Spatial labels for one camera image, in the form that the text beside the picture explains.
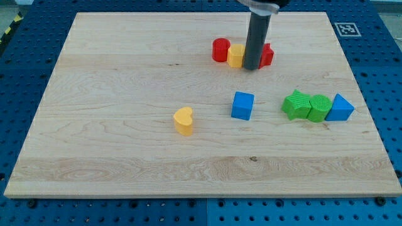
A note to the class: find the blue cube block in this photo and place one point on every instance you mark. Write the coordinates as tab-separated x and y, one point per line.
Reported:
242	105

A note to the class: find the red star block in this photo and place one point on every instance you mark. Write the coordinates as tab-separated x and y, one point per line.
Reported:
266	56

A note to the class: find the green cylinder block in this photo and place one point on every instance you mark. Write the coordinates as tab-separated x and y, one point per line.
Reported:
320	107

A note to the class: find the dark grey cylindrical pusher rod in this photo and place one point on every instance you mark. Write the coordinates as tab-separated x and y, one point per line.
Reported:
256	37

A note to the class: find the light wooden board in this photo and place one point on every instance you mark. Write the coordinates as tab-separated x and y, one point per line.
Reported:
104	127

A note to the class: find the blue triangle block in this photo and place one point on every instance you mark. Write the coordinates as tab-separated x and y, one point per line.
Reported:
341	109

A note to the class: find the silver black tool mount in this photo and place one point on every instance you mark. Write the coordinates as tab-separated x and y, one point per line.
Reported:
264	6

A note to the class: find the yellow heart block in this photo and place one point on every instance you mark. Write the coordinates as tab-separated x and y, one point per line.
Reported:
183	121

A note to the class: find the red cylinder block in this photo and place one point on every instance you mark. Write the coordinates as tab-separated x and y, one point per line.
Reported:
220	48

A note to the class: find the black yellow hazard tape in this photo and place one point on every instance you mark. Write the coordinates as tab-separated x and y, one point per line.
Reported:
11	29

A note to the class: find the yellow hexagon block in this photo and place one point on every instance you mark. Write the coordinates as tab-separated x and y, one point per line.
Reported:
235	55

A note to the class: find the green star block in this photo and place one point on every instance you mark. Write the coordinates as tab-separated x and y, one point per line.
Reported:
297	105

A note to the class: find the white fiducial marker tag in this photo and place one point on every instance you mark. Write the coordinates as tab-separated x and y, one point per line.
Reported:
347	29

